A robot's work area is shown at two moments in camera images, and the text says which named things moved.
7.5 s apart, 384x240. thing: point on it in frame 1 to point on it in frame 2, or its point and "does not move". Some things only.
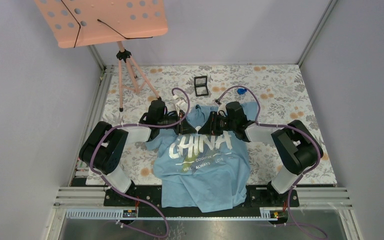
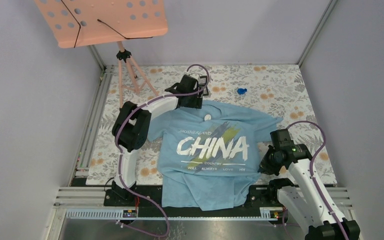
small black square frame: x=201 y=85 does not move
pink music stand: x=74 y=23 does not move
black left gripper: x=184 y=128 to x=196 y=103
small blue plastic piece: x=241 y=91 does not move
